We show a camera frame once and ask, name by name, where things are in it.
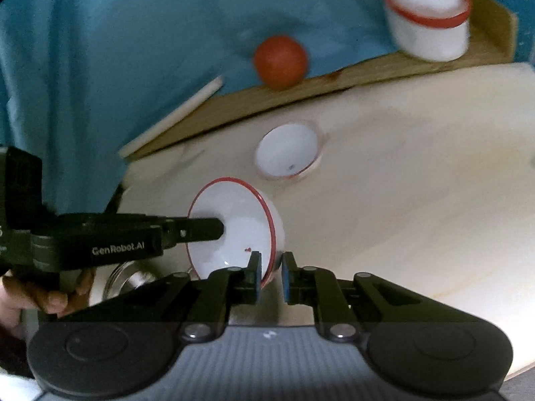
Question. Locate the person's left forearm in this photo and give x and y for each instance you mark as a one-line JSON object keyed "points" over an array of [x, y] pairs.
{"points": [[12, 351]]}

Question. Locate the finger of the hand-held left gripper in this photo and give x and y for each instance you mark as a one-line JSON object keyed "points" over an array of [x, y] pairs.
{"points": [[200, 229]]}

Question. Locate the light blue cloth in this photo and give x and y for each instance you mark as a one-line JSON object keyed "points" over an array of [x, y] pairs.
{"points": [[125, 71]]}

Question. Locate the white stick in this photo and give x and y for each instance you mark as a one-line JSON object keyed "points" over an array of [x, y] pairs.
{"points": [[175, 117]]}

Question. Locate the wooden board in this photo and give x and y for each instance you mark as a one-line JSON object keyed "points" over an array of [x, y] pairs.
{"points": [[376, 71]]}

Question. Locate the person's left hand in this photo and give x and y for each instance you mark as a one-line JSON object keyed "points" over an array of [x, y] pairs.
{"points": [[37, 296]]}

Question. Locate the white bowl with red mark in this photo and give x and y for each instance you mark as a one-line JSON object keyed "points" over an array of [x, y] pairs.
{"points": [[234, 209]]}

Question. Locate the steel bowl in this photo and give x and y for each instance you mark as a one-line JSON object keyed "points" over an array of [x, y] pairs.
{"points": [[142, 280]]}

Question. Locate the red ball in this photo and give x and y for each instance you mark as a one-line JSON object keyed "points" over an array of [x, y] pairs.
{"points": [[280, 62]]}

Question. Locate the large steel plate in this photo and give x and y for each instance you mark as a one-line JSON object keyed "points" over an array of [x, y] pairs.
{"points": [[112, 277]]}

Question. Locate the white table cloth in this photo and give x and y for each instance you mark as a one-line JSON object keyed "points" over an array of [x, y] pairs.
{"points": [[397, 217]]}

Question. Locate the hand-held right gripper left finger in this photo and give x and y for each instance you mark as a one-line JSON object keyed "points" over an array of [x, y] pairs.
{"points": [[255, 277]]}

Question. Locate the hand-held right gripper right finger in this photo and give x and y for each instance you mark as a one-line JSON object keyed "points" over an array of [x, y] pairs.
{"points": [[287, 280]]}

